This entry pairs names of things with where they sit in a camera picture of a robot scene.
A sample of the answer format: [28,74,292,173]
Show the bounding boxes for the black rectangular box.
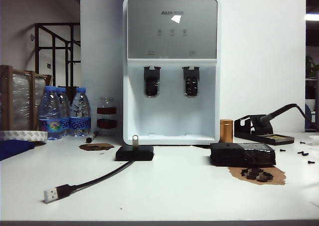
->
[209,142,277,167]

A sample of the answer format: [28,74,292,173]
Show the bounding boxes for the black USB hub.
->
[115,145,154,161]

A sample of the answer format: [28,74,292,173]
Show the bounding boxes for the white water dispenser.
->
[122,0,222,146]

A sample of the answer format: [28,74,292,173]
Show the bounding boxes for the black dispenser tap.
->
[182,66,200,97]
[143,66,161,97]

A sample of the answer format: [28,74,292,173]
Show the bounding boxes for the clear jar red bands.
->
[96,96,117,135]

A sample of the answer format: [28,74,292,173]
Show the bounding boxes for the golden metal cylinder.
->
[219,119,234,144]

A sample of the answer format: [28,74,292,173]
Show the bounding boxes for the black marker pen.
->
[85,130,98,143]

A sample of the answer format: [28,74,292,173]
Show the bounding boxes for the small brown paper patch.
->
[78,142,115,152]

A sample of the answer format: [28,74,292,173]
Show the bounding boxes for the water bottle blue label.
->
[56,86,72,136]
[69,87,91,137]

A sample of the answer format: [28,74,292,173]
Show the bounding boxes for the water bottle colourful label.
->
[37,85,63,140]

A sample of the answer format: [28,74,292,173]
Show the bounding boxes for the black soldering iron stand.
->
[233,114,295,146]

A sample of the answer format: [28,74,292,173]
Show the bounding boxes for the black stair railing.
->
[34,22,81,87]

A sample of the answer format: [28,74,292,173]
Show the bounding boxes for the black soldering iron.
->
[256,103,319,131]

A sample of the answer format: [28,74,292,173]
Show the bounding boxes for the large brown paper patch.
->
[228,165,287,186]

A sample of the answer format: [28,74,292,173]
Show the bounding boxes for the white tape roll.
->
[0,129,48,142]

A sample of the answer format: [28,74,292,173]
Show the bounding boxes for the blue cloth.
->
[0,139,35,161]

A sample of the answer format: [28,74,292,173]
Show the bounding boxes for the black USB cable with plug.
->
[43,159,135,204]

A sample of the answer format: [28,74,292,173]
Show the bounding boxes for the wooden frame with plastic wrap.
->
[0,64,53,131]

